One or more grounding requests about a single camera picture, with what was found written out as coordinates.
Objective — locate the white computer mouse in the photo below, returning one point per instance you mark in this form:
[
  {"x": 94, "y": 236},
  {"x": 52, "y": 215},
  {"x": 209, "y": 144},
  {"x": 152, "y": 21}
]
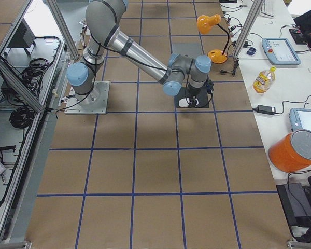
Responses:
[{"x": 183, "y": 103}]

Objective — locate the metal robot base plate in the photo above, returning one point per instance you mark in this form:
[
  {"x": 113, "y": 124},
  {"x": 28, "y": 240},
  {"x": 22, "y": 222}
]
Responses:
[{"x": 95, "y": 103}]

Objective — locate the black power adapter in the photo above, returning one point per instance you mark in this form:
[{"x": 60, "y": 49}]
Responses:
[{"x": 264, "y": 109}]

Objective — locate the dark blue small pouch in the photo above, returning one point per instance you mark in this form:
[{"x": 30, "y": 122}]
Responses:
[{"x": 251, "y": 51}]

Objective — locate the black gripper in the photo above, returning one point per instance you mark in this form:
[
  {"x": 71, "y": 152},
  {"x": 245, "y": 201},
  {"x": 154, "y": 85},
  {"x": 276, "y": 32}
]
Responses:
[{"x": 193, "y": 92}]

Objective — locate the blue teach pendant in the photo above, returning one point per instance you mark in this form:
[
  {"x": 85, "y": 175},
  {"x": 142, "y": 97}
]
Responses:
[
  {"x": 280, "y": 52},
  {"x": 300, "y": 119}
]

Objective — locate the orange cylindrical bin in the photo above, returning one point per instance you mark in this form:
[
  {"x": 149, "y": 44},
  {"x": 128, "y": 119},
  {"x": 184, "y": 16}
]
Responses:
[{"x": 293, "y": 152}]

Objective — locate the orange desk lamp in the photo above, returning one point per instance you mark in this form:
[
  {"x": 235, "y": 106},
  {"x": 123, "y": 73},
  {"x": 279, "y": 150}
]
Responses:
[{"x": 218, "y": 45}]

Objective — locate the aluminium frame post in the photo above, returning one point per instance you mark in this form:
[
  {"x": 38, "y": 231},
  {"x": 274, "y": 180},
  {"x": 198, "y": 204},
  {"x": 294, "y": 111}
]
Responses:
[{"x": 250, "y": 19}]

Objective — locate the orange juice bottle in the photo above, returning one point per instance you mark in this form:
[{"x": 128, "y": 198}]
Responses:
[{"x": 264, "y": 80}]

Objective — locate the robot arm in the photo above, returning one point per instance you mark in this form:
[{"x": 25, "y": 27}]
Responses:
[{"x": 184, "y": 78}]

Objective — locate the black mousepad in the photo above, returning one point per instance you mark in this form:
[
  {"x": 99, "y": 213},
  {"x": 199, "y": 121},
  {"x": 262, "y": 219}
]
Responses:
[{"x": 202, "y": 98}]

